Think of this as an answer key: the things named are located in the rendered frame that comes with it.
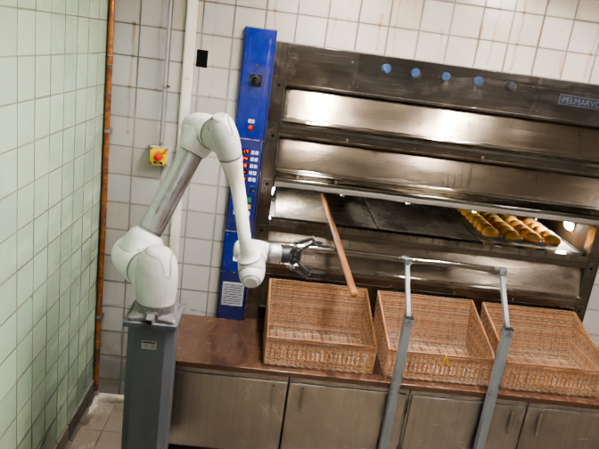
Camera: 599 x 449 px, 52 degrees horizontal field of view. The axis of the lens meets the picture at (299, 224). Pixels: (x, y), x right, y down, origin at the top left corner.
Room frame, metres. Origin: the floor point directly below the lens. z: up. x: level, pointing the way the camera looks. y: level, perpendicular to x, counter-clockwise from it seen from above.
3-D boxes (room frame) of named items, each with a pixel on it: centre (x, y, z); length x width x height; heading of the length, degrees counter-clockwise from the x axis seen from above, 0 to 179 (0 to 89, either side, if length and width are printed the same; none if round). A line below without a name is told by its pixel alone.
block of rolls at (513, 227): (3.73, -1.28, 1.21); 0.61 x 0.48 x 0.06; 4
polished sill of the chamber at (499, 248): (3.28, -0.73, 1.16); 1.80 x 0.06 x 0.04; 94
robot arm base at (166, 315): (2.22, 0.52, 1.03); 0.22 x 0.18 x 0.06; 4
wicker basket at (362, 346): (2.95, -0.17, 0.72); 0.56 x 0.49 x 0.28; 95
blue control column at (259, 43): (4.12, 0.38, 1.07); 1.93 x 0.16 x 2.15; 4
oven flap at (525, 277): (3.25, -0.73, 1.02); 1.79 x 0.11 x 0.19; 94
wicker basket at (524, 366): (3.03, -1.37, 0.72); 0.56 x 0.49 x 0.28; 95
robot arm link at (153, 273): (2.24, 0.53, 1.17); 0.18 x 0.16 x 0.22; 43
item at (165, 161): (3.12, 0.76, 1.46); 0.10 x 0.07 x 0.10; 94
